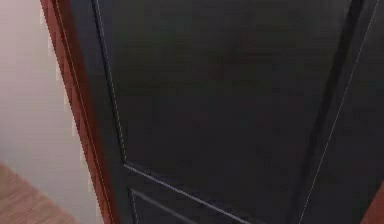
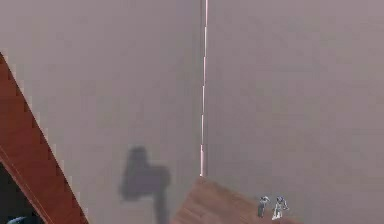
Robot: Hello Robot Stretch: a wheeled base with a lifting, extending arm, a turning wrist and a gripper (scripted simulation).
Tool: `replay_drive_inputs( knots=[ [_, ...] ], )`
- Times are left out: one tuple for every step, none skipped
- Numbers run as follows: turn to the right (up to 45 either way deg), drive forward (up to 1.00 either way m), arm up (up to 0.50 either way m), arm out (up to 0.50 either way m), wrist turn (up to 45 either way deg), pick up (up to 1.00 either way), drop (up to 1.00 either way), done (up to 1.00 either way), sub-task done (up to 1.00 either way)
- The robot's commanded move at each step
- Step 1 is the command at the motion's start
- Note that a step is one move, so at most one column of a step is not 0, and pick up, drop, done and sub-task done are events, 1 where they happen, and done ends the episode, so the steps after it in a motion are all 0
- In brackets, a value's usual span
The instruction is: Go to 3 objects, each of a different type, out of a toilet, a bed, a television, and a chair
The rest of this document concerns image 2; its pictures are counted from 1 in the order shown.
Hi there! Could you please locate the red-brown wooden shelf unit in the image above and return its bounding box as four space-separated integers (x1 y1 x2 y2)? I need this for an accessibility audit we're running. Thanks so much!
0 51 90 224

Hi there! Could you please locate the pale blue round object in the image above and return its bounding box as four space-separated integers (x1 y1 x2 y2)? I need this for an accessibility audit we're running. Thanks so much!
6 215 28 224

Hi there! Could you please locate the small grey figurine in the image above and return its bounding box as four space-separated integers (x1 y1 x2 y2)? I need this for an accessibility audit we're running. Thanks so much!
257 195 271 219

